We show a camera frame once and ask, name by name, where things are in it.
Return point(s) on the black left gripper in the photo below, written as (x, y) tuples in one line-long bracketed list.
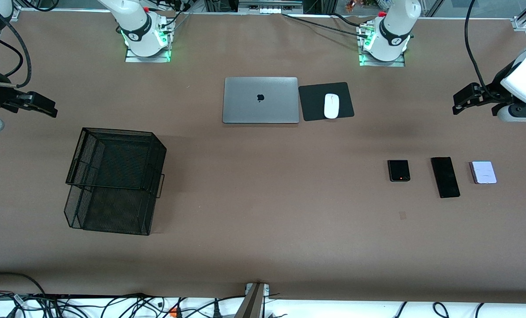
[(495, 91)]

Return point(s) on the lavender white phone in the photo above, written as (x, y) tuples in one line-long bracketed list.
[(483, 172)]

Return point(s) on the long black smartphone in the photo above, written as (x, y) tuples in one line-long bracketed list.
[(445, 176)]

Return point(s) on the small black flip phone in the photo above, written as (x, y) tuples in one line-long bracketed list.
[(398, 170)]

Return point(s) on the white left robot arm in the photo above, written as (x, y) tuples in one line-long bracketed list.
[(395, 26)]

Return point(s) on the black mesh two-tier tray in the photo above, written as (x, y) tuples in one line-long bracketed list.
[(112, 212)]

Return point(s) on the white computer mouse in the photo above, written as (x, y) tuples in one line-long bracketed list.
[(331, 106)]

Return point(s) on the black mouse pad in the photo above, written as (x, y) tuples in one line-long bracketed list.
[(314, 101)]

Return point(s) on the silver closed laptop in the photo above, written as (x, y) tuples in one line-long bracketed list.
[(245, 101)]

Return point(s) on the white power strip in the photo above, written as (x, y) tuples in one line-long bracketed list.
[(269, 9)]

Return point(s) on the black power plug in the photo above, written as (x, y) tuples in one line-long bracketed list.
[(216, 311)]

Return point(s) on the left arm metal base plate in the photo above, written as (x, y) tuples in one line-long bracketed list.
[(400, 64)]

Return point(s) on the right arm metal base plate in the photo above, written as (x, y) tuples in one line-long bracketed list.
[(131, 59)]

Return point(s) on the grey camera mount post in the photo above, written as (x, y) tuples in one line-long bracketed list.
[(252, 304)]

